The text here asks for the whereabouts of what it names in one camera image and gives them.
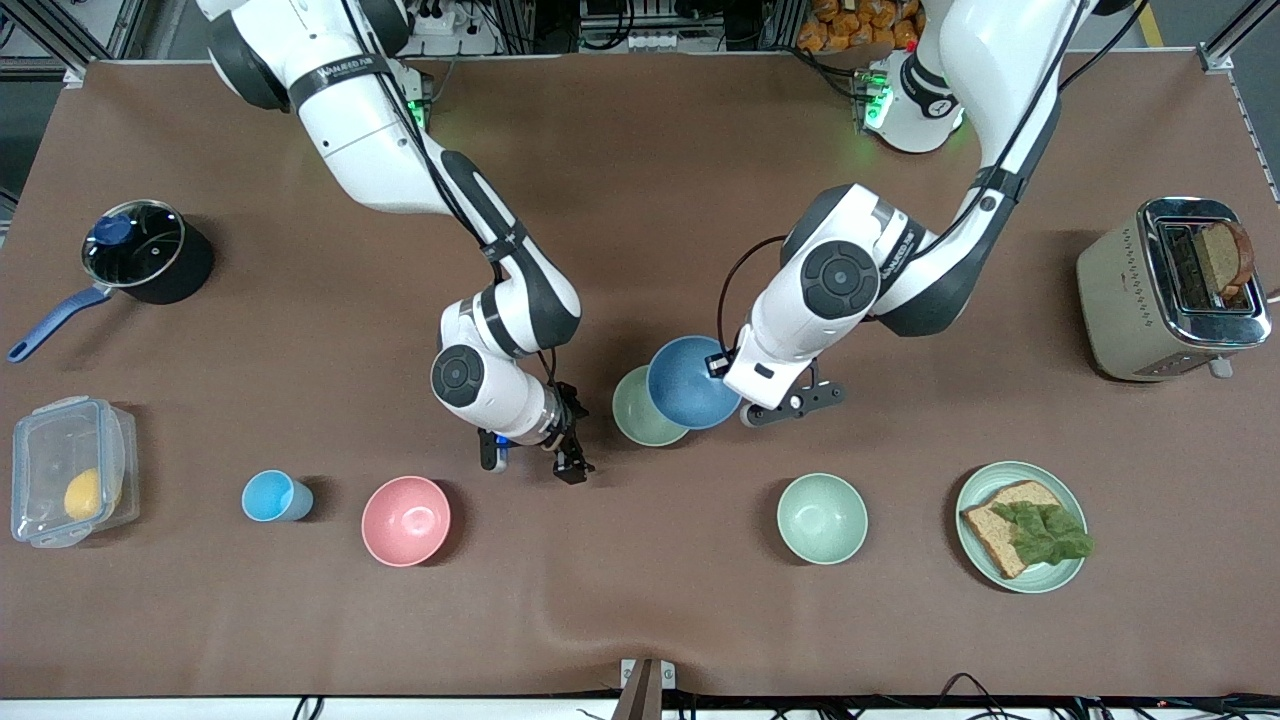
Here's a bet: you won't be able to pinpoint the sage green bowl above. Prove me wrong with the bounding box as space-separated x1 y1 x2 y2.
612 365 693 448

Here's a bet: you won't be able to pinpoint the metal table edge bracket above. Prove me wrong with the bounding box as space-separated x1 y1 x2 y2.
612 657 677 720

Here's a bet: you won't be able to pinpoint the pale mint green bowl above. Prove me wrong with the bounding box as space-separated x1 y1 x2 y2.
777 473 869 566

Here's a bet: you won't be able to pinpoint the dark saucepan with blue handle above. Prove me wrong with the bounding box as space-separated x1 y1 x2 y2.
8 199 216 364

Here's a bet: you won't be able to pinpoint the yellow lemon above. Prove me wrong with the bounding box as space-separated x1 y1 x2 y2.
63 468 104 521

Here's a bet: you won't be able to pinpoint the clear plastic lidded container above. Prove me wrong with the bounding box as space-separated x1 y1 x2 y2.
10 396 141 549

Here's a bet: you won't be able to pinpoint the orange snack packets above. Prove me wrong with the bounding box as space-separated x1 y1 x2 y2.
797 0 926 53

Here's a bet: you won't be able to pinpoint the brown toast slice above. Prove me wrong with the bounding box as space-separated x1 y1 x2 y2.
1190 220 1256 301

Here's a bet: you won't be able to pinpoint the silver toaster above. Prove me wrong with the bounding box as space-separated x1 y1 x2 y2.
1077 196 1273 383

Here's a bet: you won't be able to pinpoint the green plate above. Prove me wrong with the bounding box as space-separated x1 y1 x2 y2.
955 461 1089 595

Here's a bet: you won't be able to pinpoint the white power strip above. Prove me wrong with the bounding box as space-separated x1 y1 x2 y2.
400 0 501 56

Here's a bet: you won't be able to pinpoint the green lettuce leaf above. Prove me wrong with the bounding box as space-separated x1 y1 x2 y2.
990 500 1096 567

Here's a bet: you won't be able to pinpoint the light blue cup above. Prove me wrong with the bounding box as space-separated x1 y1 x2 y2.
241 470 314 523

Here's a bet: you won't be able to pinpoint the brown bread slice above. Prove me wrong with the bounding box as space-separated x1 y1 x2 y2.
960 480 1063 581

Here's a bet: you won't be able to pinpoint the pink bowl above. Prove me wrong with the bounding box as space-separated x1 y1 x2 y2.
361 476 452 568

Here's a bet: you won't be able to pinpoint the glass lid with blue knob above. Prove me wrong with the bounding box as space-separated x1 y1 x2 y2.
82 200 187 289

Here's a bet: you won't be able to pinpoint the blue bowl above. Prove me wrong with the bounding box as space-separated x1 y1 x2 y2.
647 336 743 431

